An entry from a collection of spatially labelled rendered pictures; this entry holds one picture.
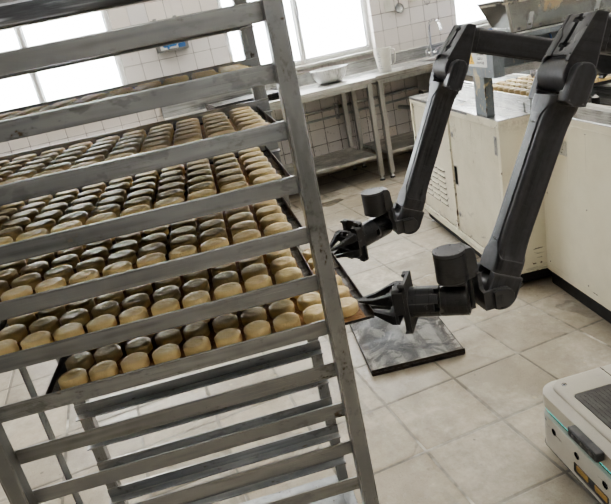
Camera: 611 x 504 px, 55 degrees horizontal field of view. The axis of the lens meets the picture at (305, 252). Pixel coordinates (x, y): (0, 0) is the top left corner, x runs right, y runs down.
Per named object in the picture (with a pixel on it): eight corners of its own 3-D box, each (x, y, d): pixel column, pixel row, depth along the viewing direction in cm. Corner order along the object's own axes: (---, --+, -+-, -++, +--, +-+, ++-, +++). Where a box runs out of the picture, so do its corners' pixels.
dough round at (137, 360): (118, 371, 108) (114, 362, 107) (141, 357, 111) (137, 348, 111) (132, 378, 105) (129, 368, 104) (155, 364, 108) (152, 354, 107)
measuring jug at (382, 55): (394, 71, 504) (391, 46, 497) (373, 74, 515) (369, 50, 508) (400, 68, 516) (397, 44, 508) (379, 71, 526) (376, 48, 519)
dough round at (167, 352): (149, 367, 107) (146, 358, 107) (162, 352, 112) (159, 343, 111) (174, 366, 106) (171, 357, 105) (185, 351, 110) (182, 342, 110)
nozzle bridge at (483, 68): (467, 112, 287) (460, 40, 276) (606, 82, 292) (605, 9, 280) (497, 121, 257) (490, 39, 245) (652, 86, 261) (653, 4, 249)
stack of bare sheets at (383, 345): (344, 314, 299) (343, 308, 298) (420, 296, 302) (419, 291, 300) (372, 376, 243) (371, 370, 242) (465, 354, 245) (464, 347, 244)
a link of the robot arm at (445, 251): (517, 303, 103) (492, 286, 112) (510, 242, 100) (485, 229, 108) (453, 323, 102) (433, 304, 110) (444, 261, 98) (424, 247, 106)
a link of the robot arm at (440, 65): (457, 16, 132) (439, 18, 141) (445, 79, 136) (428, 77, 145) (628, 42, 141) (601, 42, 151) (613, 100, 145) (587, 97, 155)
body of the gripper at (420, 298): (400, 270, 111) (439, 267, 108) (409, 317, 115) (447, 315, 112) (393, 286, 105) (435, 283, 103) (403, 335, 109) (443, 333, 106)
